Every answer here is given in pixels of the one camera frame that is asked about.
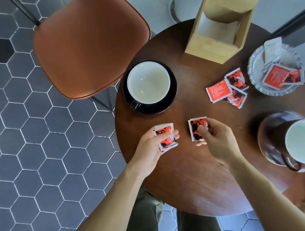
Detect person's right forearm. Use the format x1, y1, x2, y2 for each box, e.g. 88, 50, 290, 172
226, 152, 305, 231

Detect brown leather chair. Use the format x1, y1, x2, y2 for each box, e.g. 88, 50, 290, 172
10, 0, 152, 113

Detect olive green trousers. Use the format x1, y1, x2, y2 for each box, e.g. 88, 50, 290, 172
126, 186, 222, 231

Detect clear glass dish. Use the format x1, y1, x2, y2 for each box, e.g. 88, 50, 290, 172
247, 43, 305, 96

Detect person's left forearm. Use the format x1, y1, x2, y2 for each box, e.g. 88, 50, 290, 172
77, 165, 149, 231

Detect wooden napkin holder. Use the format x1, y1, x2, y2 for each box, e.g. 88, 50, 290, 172
184, 0, 259, 64

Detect white paper napkins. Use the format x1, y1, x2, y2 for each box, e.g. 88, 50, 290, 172
196, 11, 241, 45

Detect white sachet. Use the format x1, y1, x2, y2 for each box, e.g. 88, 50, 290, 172
263, 37, 283, 72

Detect brown cup white inside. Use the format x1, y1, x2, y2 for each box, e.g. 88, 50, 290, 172
281, 119, 305, 172

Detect black cup white inside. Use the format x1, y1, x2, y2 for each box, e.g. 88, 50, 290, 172
126, 61, 171, 111

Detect white round pot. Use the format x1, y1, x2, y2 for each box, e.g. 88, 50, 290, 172
168, 0, 205, 24

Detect person's left hand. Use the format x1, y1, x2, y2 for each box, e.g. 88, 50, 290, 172
127, 126, 180, 178

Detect black saucer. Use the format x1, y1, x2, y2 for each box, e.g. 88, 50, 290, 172
122, 60, 178, 115

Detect red black sachet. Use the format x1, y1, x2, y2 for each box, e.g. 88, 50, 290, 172
224, 89, 248, 109
224, 68, 249, 91
158, 135, 179, 153
282, 68, 305, 86
206, 79, 233, 104
262, 63, 292, 90
154, 123, 175, 138
188, 116, 209, 142

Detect person's right hand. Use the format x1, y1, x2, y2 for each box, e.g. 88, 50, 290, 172
194, 118, 241, 171

